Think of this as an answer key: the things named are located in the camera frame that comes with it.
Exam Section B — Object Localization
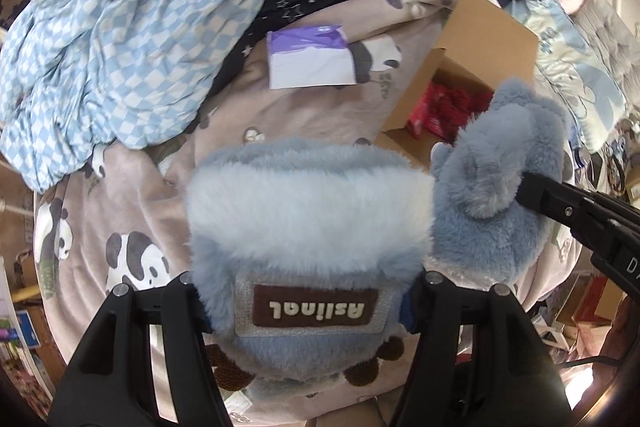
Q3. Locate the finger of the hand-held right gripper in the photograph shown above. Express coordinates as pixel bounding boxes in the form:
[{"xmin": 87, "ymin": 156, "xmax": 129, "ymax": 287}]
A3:
[{"xmin": 517, "ymin": 172, "xmax": 640, "ymax": 238}]

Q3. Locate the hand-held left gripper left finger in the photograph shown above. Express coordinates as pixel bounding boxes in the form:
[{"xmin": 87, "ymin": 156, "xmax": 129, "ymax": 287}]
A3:
[{"xmin": 47, "ymin": 272, "xmax": 233, "ymax": 427}]

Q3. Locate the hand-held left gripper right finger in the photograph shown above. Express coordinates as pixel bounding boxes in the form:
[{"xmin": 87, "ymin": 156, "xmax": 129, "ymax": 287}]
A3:
[{"xmin": 390, "ymin": 271, "xmax": 573, "ymax": 427}]

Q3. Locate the blue furry slipper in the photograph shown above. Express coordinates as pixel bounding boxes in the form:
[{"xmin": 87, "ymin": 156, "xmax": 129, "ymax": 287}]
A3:
[{"xmin": 430, "ymin": 78, "xmax": 571, "ymax": 290}]

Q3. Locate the dark red fuzzy sock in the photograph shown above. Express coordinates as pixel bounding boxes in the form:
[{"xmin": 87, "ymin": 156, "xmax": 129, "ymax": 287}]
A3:
[{"xmin": 440, "ymin": 87, "xmax": 496, "ymax": 142}]

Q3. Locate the red snack packet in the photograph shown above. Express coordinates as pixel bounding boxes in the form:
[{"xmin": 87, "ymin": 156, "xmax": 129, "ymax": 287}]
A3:
[{"xmin": 406, "ymin": 82, "xmax": 451, "ymax": 138}]

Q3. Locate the blue fluffy slipper with label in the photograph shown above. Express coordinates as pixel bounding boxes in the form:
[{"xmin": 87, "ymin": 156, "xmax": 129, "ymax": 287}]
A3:
[{"xmin": 185, "ymin": 137, "xmax": 436, "ymax": 395}]

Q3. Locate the brown cardboard box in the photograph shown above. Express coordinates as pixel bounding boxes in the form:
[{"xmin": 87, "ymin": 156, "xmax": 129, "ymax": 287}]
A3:
[{"xmin": 375, "ymin": 0, "xmax": 541, "ymax": 172}]

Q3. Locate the light blue printed quilt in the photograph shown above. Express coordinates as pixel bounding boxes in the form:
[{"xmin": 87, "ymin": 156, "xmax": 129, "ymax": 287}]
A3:
[{"xmin": 500, "ymin": 0, "xmax": 640, "ymax": 152}]

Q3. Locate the panda printed blanket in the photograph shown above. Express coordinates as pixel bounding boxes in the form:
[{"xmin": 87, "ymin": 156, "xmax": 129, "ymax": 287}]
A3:
[{"xmin": 32, "ymin": 0, "xmax": 576, "ymax": 425}]

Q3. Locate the purple and white pouch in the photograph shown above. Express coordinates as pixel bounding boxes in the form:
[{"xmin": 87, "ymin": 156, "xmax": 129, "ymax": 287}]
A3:
[{"xmin": 266, "ymin": 24, "xmax": 357, "ymax": 90}]

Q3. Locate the blue checkered blanket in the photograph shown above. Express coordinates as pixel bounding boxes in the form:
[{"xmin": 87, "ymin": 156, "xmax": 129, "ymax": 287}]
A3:
[{"xmin": 0, "ymin": 0, "xmax": 291, "ymax": 192}]

